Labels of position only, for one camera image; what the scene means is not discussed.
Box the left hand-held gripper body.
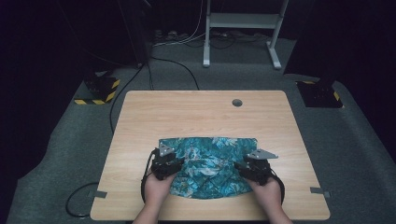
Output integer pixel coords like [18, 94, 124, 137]
[150, 141, 180, 182]

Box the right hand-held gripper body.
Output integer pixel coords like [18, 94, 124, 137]
[244, 148, 279, 187]

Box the teal floral short-sleeve shirt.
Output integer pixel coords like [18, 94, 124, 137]
[158, 136, 260, 200]

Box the person's right hand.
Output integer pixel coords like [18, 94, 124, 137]
[247, 177, 283, 210]

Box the person's left hand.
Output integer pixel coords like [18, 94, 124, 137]
[144, 173, 177, 208]

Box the grey tape piece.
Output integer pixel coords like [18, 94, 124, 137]
[87, 189, 108, 199]
[309, 187, 332, 199]

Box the black yellow striped stand base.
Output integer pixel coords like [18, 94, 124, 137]
[74, 76, 121, 105]
[295, 79, 345, 109]

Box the dark power strip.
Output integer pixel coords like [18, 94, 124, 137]
[153, 29, 189, 43]

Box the white metal stand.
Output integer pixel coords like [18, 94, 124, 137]
[203, 0, 290, 70]

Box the long black floor cable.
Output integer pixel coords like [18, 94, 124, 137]
[109, 62, 148, 135]

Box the curved black floor cable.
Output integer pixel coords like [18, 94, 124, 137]
[148, 56, 201, 91]

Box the looped black floor cable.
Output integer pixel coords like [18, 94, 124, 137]
[64, 181, 101, 218]

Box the tangled black cable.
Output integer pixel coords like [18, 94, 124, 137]
[209, 30, 269, 50]

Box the dark stand post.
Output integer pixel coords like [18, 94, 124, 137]
[117, 0, 153, 68]

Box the white cable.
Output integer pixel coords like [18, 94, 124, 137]
[152, 0, 207, 48]

